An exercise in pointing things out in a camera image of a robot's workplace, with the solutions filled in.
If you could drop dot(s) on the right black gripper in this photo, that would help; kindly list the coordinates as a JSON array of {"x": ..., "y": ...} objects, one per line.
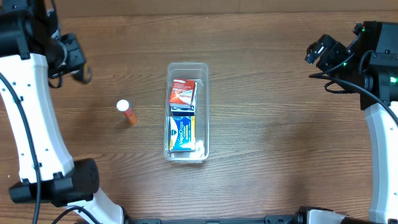
[{"x": 325, "y": 53}]

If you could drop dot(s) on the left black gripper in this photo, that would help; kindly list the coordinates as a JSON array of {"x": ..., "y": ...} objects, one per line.
[{"x": 76, "y": 66}]

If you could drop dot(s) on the orange bottle white cap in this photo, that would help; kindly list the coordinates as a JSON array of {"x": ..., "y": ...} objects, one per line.
[{"x": 124, "y": 107}]

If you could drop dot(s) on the red white small box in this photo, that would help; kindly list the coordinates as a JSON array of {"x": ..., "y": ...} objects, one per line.
[{"x": 182, "y": 93}]

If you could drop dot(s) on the white blue plaster box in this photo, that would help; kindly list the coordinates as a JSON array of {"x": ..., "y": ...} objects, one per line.
[{"x": 178, "y": 111}]

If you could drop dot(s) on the blue yellow VapoDrops box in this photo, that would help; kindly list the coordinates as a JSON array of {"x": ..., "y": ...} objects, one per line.
[{"x": 182, "y": 134}]

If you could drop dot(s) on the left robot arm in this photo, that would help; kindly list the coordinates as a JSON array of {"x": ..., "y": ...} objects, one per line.
[{"x": 33, "y": 53}]

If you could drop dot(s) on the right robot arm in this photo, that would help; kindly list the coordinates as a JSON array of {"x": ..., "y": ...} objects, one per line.
[{"x": 368, "y": 67}]

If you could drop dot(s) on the clear plastic container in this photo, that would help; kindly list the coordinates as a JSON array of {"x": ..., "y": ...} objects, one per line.
[{"x": 199, "y": 72}]

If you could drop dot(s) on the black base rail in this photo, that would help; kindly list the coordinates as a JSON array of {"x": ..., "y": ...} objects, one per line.
[{"x": 268, "y": 219}]

